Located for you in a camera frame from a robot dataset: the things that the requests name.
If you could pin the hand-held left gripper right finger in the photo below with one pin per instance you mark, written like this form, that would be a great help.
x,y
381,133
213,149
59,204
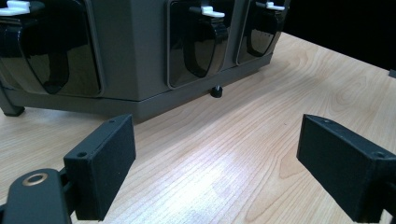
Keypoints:
x,y
339,161

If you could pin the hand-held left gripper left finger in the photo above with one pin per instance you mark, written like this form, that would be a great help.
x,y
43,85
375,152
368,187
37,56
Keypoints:
x,y
106,161

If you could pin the dark grey corner shelf rack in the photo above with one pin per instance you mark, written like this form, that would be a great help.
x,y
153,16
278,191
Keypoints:
x,y
134,46

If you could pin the grey tape strip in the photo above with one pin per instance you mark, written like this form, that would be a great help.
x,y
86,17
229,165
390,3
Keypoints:
x,y
393,73

